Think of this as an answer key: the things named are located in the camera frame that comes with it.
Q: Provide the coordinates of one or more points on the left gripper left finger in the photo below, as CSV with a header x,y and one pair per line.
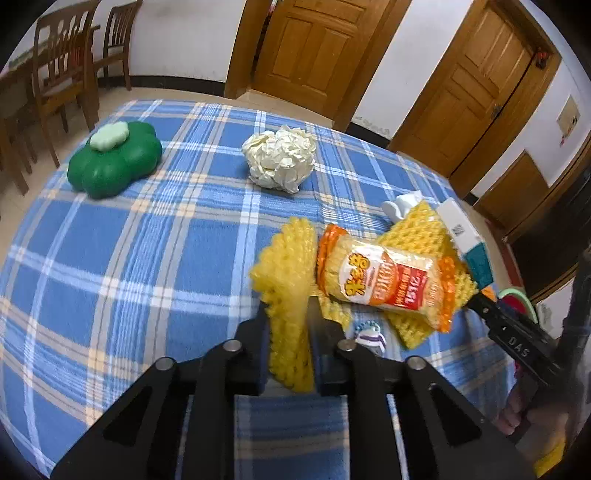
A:
x,y
235,367

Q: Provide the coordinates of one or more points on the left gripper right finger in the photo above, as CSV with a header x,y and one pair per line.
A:
x,y
344,368

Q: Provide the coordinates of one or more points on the orange snack bag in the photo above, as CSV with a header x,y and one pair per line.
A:
x,y
367,273

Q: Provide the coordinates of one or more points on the yellow foam fruit net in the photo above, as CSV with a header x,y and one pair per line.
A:
x,y
284,277

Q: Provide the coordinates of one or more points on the white tissue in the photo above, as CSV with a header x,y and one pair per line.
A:
x,y
399,208

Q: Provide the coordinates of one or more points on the white paper ball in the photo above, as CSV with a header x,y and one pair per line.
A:
x,y
281,159

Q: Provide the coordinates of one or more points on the red green trash bin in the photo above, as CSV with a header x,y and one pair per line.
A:
x,y
514,301

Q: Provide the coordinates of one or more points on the person's right hand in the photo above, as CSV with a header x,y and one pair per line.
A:
x,y
548,422

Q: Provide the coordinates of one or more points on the dark entrance door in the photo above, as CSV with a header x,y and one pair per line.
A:
x,y
547,253

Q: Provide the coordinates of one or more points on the blue plaid tablecloth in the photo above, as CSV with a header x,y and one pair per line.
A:
x,y
92,292

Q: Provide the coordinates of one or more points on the low wooden cabinet door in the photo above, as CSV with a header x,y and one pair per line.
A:
x,y
514,195

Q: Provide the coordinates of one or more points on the green clover-shaped box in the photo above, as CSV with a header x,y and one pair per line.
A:
x,y
114,157

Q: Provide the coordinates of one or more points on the right wooden door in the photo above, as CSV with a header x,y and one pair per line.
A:
x,y
481,79

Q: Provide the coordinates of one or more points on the left wooden door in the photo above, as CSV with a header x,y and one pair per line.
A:
x,y
312,48

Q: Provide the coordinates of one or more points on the near wooden chair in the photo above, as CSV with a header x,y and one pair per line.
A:
x,y
61,67

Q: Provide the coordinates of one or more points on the wooden chair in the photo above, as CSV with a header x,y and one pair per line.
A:
x,y
61,67
116,41

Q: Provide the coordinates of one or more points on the far wooden chair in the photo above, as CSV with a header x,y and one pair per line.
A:
x,y
116,41

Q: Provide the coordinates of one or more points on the small green toy keychain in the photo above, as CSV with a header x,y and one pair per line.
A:
x,y
369,335

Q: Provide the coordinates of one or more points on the wall electrical panel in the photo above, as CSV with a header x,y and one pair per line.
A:
x,y
568,118

